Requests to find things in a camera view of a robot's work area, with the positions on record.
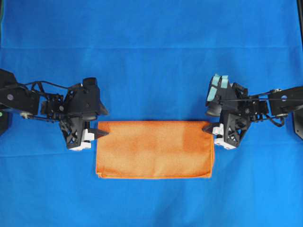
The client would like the blue table cloth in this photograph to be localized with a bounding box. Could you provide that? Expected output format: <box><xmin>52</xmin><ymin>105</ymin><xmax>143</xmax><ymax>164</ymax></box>
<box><xmin>0</xmin><ymin>0</ymin><xmax>303</xmax><ymax>227</ymax></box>

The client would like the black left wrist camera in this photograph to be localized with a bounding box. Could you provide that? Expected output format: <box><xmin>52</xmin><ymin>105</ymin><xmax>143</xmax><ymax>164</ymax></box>
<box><xmin>80</xmin><ymin>78</ymin><xmax>109</xmax><ymax>116</ymax></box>

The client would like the orange towel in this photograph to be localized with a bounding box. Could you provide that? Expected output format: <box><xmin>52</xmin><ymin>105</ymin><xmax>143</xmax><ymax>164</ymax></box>
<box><xmin>96</xmin><ymin>121</ymin><xmax>214</xmax><ymax>179</ymax></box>

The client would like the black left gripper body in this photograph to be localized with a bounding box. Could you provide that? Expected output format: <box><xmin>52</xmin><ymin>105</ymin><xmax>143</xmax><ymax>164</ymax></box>
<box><xmin>59</xmin><ymin>84</ymin><xmax>92</xmax><ymax>151</ymax></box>

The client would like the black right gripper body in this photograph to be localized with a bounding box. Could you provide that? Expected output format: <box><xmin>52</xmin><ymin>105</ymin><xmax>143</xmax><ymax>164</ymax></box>
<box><xmin>213</xmin><ymin>83</ymin><xmax>250</xmax><ymax>149</ymax></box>

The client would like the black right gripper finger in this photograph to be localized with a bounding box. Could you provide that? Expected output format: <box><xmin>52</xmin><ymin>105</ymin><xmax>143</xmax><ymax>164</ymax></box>
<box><xmin>202</xmin><ymin>123</ymin><xmax>222</xmax><ymax>135</ymax></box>

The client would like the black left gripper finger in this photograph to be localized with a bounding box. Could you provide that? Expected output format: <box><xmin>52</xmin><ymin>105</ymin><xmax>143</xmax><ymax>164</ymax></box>
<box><xmin>91</xmin><ymin>129</ymin><xmax>109</xmax><ymax>140</ymax></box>

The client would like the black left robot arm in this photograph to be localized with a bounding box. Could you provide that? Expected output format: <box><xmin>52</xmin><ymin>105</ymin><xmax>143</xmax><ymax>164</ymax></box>
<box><xmin>0</xmin><ymin>70</ymin><xmax>109</xmax><ymax>151</ymax></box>

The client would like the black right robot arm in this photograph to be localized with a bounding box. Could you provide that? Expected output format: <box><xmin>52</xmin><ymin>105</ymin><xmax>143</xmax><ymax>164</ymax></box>
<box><xmin>202</xmin><ymin>83</ymin><xmax>303</xmax><ymax>149</ymax></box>

